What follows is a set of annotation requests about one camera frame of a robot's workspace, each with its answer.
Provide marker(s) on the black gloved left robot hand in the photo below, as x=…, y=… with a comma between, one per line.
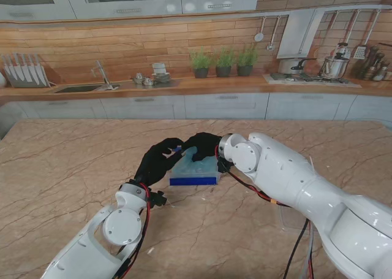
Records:
x=156, y=165

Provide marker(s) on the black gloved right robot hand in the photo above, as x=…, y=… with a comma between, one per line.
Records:
x=205, y=145

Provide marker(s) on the clear bubble film sheet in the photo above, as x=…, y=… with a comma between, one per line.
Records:
x=196, y=165

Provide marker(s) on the clear plastic lid blue label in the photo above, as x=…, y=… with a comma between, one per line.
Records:
x=288, y=220

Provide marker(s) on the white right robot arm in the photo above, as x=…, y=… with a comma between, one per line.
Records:
x=306, y=187

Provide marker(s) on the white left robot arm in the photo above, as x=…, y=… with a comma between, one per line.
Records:
x=101, y=236

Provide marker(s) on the printed kitchen backdrop banner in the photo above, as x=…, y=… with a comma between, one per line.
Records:
x=122, y=46

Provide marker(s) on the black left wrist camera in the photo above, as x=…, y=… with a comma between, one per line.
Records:
x=158, y=198

